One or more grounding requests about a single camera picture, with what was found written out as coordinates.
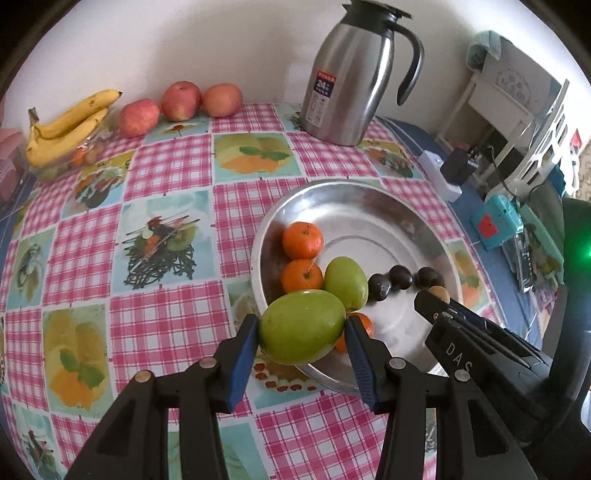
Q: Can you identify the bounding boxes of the stainless steel thermos jug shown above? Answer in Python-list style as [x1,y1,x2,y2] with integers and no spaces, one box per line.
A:
[299,0,426,147]

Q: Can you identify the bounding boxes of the black charger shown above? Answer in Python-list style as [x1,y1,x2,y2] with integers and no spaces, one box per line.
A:
[440,148,476,184]

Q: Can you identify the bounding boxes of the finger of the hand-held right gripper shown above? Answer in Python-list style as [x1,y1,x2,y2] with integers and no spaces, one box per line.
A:
[447,298,551,368]
[413,291,452,325]

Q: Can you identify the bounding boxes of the white printed box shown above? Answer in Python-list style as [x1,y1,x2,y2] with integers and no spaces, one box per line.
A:
[480,39,566,114]

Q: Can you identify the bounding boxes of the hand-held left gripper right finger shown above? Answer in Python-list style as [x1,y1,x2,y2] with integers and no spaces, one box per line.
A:
[344,318,539,480]

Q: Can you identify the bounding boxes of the teal box with red label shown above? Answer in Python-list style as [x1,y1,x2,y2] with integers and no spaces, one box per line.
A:
[470,194,525,251]

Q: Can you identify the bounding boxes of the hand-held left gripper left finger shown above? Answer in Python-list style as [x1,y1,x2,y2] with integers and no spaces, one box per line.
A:
[65,314,260,480]

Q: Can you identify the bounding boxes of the green jujube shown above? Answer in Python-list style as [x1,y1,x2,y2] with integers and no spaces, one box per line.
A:
[258,290,347,366]
[324,257,369,312]

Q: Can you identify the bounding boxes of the white power strip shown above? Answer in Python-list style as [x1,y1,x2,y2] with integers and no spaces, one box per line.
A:
[418,150,463,202]

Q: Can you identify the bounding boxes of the yellow banana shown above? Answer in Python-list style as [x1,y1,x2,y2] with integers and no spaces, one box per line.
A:
[28,89,123,140]
[25,107,112,168]

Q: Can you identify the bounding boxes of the dark purple plum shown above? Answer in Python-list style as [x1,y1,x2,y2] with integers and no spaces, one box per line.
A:
[388,265,413,291]
[368,273,393,302]
[417,267,445,289]

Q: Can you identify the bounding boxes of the red apple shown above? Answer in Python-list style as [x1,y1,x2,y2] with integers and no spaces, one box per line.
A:
[161,81,203,123]
[119,98,161,138]
[202,83,244,118]

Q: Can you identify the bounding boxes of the stainless steel plate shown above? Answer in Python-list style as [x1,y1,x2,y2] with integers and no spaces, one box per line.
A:
[250,178,464,398]

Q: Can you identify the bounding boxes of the clear plastic fruit container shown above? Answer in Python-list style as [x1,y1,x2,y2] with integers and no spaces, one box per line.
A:
[32,131,114,182]

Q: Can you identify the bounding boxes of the teal cloth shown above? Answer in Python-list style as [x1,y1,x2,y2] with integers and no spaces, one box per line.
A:
[468,31,503,70]

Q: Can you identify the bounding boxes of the pink plaid fruit-print tablecloth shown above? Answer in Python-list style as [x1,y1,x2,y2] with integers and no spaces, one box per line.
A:
[0,102,504,480]

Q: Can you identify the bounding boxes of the black phone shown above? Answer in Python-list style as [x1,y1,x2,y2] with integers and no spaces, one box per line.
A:
[505,228,539,292]

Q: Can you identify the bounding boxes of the white lattice chair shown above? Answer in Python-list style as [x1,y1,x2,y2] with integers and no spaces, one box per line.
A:
[519,78,583,188]

